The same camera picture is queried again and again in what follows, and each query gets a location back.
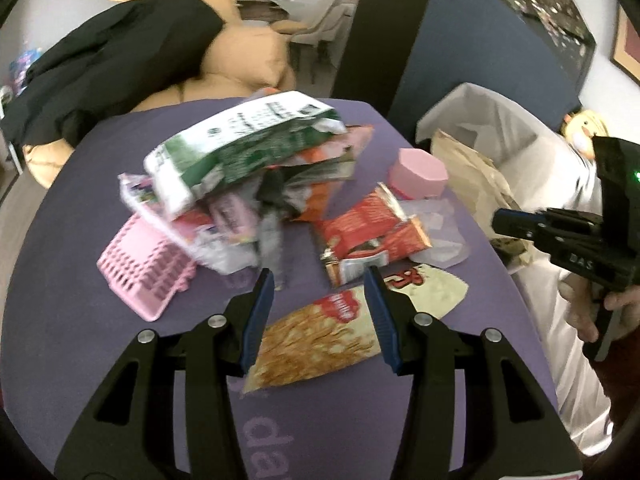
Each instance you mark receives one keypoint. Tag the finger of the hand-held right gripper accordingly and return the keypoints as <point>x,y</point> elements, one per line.
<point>520,222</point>

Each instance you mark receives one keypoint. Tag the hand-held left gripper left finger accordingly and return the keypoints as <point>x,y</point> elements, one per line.
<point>257,320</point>

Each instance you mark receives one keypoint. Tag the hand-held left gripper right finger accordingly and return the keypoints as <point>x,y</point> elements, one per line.
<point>382,320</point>

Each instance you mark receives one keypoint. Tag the white trash bag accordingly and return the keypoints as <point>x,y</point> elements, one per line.
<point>545,180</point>

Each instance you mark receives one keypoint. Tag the yellow noodle snack bag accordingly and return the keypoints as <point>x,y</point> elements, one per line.
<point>320,340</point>

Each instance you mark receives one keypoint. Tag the red snack bag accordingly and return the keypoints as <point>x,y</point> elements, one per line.
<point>360,230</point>

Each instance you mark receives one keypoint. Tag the orange snack bag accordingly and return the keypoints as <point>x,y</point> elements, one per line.
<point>320,200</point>

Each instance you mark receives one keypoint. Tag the green white snack bag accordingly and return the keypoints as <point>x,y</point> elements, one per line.
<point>225,155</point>

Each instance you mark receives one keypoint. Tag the person's right forearm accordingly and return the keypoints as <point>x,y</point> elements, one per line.
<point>625,375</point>

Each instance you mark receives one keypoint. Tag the person's right hand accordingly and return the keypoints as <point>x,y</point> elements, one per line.
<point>575,310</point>

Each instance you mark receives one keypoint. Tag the brown paper bag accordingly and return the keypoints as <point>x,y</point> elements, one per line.
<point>475,180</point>

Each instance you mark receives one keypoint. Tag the clear crumpled plastic wrapper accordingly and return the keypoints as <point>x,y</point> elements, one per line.
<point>240,257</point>

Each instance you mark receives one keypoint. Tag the clear plastic film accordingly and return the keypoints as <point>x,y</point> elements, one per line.
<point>440,240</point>

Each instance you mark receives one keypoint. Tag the pink flat wrapper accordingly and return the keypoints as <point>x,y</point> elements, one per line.
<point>230,215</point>

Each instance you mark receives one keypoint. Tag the yellow plush toy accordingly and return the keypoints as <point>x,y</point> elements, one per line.
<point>582,130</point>

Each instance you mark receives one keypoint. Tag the pink cup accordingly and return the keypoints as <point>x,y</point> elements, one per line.
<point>417,172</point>

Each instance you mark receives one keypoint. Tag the pink plastic basket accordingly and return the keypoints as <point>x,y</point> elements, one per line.
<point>140,270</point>

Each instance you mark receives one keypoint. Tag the blue partition panel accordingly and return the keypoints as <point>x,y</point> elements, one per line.
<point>475,35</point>

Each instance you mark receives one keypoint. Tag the purple printed mat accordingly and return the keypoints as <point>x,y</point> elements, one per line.
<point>75,235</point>

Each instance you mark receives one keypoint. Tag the glass fish tank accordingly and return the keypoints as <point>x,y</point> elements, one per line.
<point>550,5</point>

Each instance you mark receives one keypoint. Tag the black cabinet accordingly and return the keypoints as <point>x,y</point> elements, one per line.
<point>380,35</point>

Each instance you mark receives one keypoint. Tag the beige chair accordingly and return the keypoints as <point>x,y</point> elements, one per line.
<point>315,30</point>
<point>345,25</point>

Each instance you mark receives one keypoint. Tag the tan beanbag sofa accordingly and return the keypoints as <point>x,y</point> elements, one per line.
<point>250,55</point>

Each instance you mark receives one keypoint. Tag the black jacket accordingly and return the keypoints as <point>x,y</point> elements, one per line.
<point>110,60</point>

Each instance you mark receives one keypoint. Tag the colourful printed bag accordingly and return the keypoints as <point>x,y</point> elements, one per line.
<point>25,67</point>

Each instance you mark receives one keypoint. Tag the framed wall picture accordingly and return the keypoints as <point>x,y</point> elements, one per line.
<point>629,45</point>

